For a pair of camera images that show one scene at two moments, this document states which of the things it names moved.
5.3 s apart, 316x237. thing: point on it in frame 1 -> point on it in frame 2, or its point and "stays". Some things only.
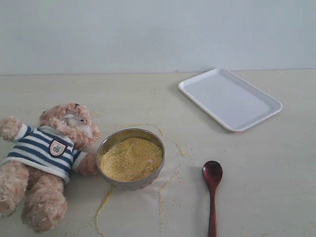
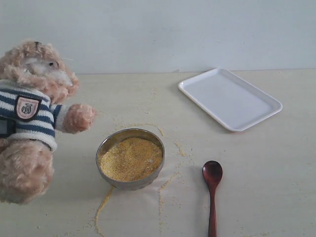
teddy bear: [38, 165] -> [35, 80]
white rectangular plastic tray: [232, 103] stays
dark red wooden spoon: [212, 172] stays
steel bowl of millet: [129, 159] stays
